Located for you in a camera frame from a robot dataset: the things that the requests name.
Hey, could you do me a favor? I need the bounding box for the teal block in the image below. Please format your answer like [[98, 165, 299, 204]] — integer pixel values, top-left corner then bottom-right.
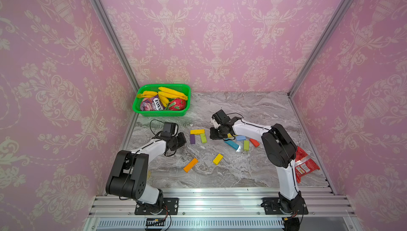
[[225, 140, 240, 151]]

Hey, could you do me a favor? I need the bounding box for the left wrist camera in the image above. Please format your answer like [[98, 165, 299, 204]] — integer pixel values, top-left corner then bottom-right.
[[160, 122, 178, 137]]

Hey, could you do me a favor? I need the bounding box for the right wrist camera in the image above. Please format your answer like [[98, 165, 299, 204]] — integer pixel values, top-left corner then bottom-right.
[[211, 109, 230, 128]]

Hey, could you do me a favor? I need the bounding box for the light green block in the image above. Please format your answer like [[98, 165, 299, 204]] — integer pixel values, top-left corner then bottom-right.
[[200, 133, 207, 144], [243, 141, 250, 152]]

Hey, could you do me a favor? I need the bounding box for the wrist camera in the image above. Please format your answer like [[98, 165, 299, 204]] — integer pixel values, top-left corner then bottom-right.
[[160, 122, 178, 137], [211, 109, 230, 128]]

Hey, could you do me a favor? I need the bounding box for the orange block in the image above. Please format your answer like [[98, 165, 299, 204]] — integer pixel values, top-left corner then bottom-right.
[[183, 158, 198, 173]]

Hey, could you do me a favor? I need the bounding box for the red snack bag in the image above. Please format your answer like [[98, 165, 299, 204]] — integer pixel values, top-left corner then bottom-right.
[[295, 147, 320, 183]]

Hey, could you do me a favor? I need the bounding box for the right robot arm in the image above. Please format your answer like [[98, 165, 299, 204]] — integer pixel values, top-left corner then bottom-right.
[[210, 116, 308, 215]]

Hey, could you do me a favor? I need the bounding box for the purple block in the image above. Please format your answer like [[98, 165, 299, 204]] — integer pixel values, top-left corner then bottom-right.
[[190, 134, 196, 144]]

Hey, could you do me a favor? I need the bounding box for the yellow banana bunch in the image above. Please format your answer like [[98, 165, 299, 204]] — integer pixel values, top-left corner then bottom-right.
[[136, 87, 189, 107]]

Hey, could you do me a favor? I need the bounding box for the red dragon fruit toy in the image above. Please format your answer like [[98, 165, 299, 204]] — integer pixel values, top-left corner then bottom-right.
[[166, 99, 187, 111]]

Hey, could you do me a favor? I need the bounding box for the purple snack packet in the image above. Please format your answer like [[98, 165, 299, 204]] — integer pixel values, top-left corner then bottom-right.
[[140, 94, 165, 111]]

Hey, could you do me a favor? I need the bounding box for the yellow block lower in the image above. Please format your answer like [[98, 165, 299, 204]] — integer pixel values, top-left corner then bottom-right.
[[213, 154, 224, 165]]

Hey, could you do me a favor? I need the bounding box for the yellow block top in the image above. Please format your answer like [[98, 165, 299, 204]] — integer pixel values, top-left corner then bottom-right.
[[190, 129, 205, 135]]

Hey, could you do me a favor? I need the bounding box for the light blue block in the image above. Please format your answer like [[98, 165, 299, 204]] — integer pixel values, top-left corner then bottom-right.
[[235, 135, 247, 141]]

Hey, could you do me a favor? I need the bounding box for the aluminium mounting rail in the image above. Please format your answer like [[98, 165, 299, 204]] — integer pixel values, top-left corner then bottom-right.
[[84, 187, 361, 231]]

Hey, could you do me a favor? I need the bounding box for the red block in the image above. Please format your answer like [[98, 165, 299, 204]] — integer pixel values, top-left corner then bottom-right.
[[250, 138, 260, 147]]

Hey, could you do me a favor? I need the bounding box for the green plastic basket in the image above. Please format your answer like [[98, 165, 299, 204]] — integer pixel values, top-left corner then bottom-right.
[[132, 84, 191, 117]]

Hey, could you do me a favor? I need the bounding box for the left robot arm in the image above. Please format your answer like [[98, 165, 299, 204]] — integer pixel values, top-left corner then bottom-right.
[[106, 133, 187, 215]]

